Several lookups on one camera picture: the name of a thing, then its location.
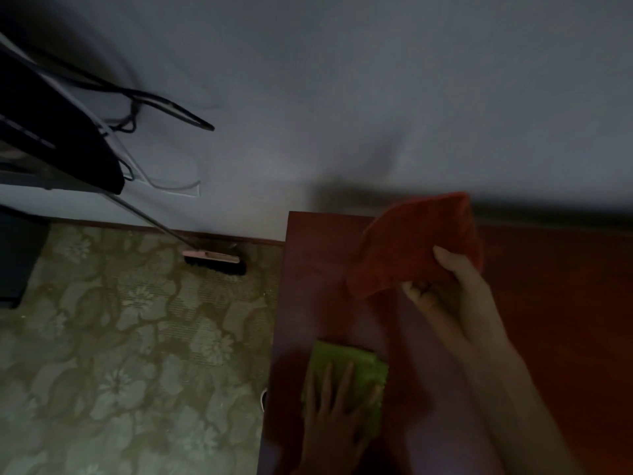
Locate person's right hand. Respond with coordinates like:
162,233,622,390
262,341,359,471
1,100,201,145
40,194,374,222
402,245,511,358

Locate person's left hand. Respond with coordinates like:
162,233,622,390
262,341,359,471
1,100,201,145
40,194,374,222
297,362,385,475

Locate green cloth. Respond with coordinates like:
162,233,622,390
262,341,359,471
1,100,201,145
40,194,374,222
303,339,389,437

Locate red cloth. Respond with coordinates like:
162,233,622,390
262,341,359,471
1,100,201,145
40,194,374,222
346,192,484,300

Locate person's right forearm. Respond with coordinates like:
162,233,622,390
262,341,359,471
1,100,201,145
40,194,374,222
454,336,587,475

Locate broom with pink head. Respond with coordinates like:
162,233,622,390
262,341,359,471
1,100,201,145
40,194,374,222
105,192,247,277

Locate dark cabinet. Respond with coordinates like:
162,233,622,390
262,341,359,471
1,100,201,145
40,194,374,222
0,205,50,310

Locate black television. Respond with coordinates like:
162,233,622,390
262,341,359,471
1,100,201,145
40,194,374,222
0,48,125,195

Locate black cable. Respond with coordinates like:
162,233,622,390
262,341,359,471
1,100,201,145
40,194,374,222
27,48,216,134

